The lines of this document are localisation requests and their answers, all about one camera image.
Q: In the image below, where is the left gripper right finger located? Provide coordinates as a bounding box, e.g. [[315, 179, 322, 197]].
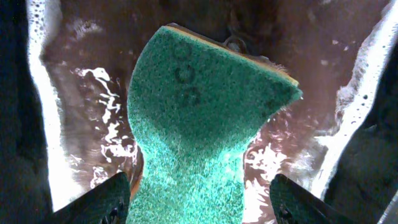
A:
[[270, 174, 354, 224]]

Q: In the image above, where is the green yellow sponge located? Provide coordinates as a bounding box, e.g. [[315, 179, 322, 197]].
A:
[[127, 24, 302, 224]]

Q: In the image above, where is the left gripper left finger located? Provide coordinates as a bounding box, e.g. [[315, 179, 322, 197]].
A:
[[43, 172, 131, 224]]

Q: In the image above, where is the black rectangular water tray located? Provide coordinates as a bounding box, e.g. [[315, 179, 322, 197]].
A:
[[1, 0, 397, 223]]

